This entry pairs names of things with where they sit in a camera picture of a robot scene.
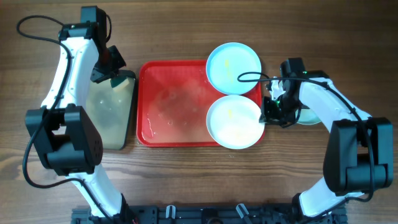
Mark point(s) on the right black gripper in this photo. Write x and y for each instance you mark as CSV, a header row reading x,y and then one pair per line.
x,y
273,117

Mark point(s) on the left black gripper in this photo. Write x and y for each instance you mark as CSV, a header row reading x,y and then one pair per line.
x,y
99,76

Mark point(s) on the green yellow sponge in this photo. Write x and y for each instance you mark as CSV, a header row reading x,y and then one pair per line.
x,y
119,83

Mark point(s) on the light blue plate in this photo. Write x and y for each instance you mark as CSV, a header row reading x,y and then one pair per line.
x,y
232,68
307,116

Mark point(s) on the white plate bottom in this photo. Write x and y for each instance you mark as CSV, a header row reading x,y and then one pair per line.
x,y
233,122

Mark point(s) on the light blue plate top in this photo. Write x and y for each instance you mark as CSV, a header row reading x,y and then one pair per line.
x,y
232,68

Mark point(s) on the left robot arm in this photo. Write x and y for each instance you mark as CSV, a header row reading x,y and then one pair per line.
x,y
62,133

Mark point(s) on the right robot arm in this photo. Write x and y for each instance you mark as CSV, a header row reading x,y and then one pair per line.
x,y
359,154

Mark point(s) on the black metal sponge tray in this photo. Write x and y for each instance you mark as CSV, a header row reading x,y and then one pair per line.
x,y
111,111

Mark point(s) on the red plastic tray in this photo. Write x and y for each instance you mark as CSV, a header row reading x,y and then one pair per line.
x,y
173,100

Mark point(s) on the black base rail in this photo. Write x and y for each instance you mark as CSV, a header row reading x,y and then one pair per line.
x,y
268,213

